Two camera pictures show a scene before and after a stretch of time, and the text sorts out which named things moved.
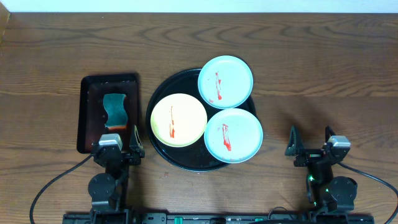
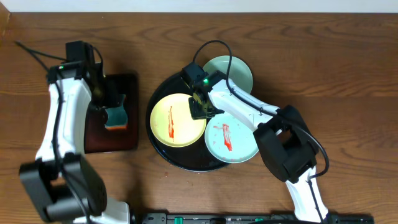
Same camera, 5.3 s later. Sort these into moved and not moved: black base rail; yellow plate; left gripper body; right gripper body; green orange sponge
Moved: right gripper body; left gripper body
Not moved: green orange sponge; black base rail; yellow plate
